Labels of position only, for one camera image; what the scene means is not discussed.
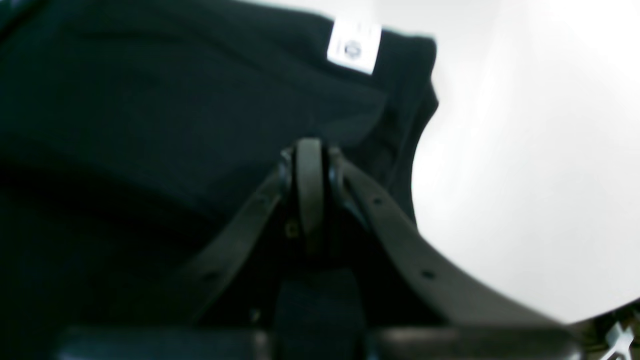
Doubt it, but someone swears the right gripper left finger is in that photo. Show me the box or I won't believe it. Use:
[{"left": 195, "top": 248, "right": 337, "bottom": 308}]
[{"left": 165, "top": 139, "right": 323, "bottom": 324}]

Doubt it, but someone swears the black T-shirt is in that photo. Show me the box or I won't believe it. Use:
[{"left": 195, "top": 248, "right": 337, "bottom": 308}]
[{"left": 1, "top": 0, "right": 438, "bottom": 360}]

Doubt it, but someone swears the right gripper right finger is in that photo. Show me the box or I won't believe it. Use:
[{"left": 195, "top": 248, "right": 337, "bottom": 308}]
[{"left": 325, "top": 146, "right": 562, "bottom": 329}]

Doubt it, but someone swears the white T-shirt label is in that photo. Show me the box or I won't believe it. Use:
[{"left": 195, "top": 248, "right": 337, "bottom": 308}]
[{"left": 326, "top": 17, "right": 383, "bottom": 76}]

